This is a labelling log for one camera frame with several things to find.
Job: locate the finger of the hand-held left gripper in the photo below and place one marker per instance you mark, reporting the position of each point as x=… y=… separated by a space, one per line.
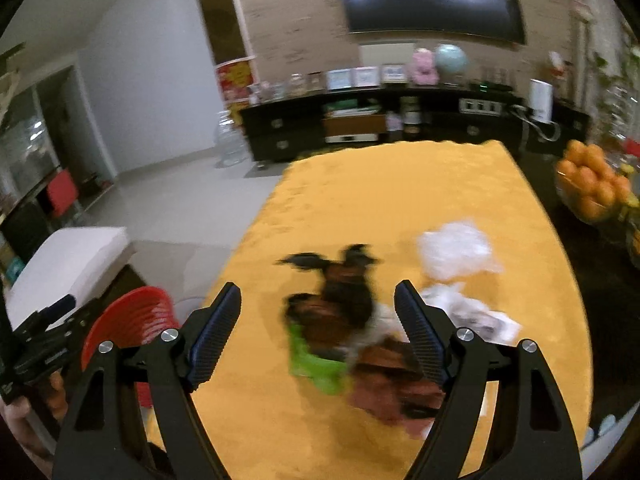
x=55 y=307

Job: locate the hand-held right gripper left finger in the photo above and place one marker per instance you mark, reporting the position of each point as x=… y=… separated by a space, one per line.
x=215 y=345

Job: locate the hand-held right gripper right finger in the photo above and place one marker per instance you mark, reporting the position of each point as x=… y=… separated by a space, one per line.
x=422 y=340

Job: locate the red plastic basket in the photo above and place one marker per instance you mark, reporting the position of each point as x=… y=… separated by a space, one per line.
x=130 y=310

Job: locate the brown black plush toy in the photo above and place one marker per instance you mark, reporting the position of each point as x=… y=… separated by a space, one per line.
x=345 y=290

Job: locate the green packet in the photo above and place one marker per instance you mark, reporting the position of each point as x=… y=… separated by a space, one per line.
x=312 y=367

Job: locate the person's left hand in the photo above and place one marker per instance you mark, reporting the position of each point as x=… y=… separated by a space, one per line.
x=57 y=395

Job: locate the white ottoman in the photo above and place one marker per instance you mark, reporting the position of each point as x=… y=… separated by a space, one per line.
x=75 y=255

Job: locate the crumpled printed clear wrapper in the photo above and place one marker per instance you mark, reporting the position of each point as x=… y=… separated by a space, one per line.
x=480 y=317

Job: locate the brown wrapper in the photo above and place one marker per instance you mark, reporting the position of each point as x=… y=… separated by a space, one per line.
x=385 y=390

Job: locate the crumpled white plastic bag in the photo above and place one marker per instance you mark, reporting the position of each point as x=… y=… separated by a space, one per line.
x=455 y=247

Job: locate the red chair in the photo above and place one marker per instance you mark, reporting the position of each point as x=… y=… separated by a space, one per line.
x=62 y=192

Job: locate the glass fruit bowl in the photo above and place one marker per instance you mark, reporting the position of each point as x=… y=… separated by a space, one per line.
x=575 y=210

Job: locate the clear water jug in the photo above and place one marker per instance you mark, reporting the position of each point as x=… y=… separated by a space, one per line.
x=231 y=140

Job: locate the black cabinet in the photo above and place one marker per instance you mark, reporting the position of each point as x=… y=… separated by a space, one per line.
x=450 y=127

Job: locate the wooden box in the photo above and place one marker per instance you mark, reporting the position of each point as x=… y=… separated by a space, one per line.
x=352 y=127

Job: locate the pile of oranges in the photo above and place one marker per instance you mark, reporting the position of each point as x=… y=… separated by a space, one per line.
x=590 y=175

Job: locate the white power strip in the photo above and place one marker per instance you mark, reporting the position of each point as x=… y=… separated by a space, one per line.
x=480 y=105

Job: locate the black router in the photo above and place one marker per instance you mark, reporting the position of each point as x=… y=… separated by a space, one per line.
x=492 y=86

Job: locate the white tall appliance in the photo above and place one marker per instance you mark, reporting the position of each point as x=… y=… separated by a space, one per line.
x=541 y=100

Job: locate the pink plush toy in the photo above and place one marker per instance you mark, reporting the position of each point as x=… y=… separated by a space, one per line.
x=424 y=67

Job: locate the pale blue globe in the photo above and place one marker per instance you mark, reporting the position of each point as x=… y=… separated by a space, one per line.
x=451 y=62

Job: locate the small figurine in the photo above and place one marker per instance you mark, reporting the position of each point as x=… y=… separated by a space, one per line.
x=559 y=65

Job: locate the potted plant with flowers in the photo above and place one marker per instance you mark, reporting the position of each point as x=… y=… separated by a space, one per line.
x=615 y=75

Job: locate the white photo frame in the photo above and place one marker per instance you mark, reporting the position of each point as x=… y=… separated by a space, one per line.
x=394 y=72
x=341 y=79
x=366 y=77

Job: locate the wall television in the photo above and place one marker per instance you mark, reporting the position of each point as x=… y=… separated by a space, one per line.
x=430 y=5

